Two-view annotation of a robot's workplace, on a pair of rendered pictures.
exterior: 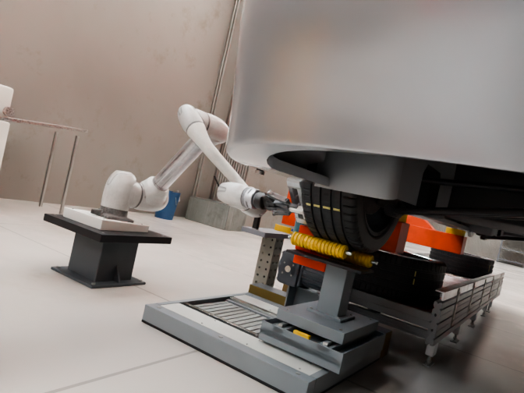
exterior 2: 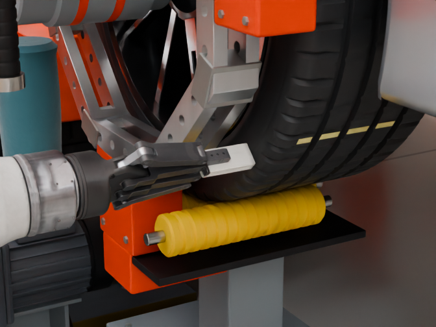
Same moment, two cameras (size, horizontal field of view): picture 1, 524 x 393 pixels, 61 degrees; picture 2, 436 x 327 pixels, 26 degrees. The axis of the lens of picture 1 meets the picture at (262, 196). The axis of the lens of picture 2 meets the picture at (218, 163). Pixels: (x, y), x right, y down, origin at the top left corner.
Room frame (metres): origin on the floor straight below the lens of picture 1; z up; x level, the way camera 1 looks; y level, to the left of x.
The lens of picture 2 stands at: (1.32, 0.82, 0.99)
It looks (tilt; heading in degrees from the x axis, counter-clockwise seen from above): 18 degrees down; 297
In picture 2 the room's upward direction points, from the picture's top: straight up
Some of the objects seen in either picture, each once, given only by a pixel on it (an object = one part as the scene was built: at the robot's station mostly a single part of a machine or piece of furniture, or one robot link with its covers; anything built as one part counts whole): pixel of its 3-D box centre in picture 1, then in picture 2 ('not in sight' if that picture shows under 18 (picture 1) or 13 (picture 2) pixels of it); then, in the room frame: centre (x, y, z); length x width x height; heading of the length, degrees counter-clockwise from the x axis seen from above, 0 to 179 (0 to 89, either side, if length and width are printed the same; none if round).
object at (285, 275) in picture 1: (316, 287); (36, 292); (2.29, -0.38, 0.26); 0.42 x 0.18 x 0.35; 56
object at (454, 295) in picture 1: (472, 295); not in sight; (3.20, -1.64, 0.28); 2.47 x 0.06 x 0.22; 146
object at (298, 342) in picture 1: (325, 335); not in sight; (1.90, -0.40, 0.13); 0.50 x 0.36 x 0.10; 146
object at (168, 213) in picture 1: (168, 203); not in sight; (6.39, 1.30, 0.22); 0.37 x 0.35 x 0.43; 148
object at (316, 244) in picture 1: (318, 245); (242, 218); (1.84, -0.27, 0.51); 0.29 x 0.06 x 0.06; 56
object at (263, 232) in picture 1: (271, 233); not in sight; (2.79, -0.11, 0.44); 0.43 x 0.17 x 0.03; 146
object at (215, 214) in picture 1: (216, 201); not in sight; (6.94, 0.68, 0.38); 0.81 x 0.63 x 0.76; 58
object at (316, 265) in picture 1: (316, 248); (164, 217); (1.98, -0.29, 0.48); 0.16 x 0.12 x 0.17; 56
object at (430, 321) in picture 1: (412, 297); not in sight; (3.42, -1.30, 0.14); 2.47 x 0.85 x 0.27; 146
